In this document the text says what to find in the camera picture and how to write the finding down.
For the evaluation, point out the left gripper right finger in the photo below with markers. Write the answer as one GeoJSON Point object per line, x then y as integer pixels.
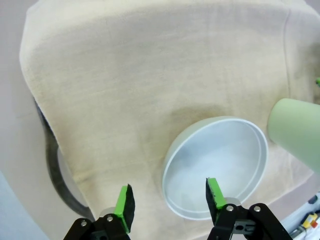
{"type": "Point", "coordinates": [215, 200]}

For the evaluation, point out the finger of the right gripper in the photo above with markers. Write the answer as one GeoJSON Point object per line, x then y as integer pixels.
{"type": "Point", "coordinates": [318, 81]}

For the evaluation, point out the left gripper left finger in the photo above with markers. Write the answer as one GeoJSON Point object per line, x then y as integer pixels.
{"type": "Point", "coordinates": [125, 207]}

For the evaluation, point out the white bowl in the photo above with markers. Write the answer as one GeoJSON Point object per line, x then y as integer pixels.
{"type": "Point", "coordinates": [225, 155]}

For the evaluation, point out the tall light green cup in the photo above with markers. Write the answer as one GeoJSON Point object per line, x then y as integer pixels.
{"type": "Point", "coordinates": [297, 130]}

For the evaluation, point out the beige cloth mat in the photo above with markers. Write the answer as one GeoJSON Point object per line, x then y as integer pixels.
{"type": "Point", "coordinates": [125, 87]}

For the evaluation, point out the white device with coloured labels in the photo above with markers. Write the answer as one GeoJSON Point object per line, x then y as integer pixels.
{"type": "Point", "coordinates": [307, 220]}

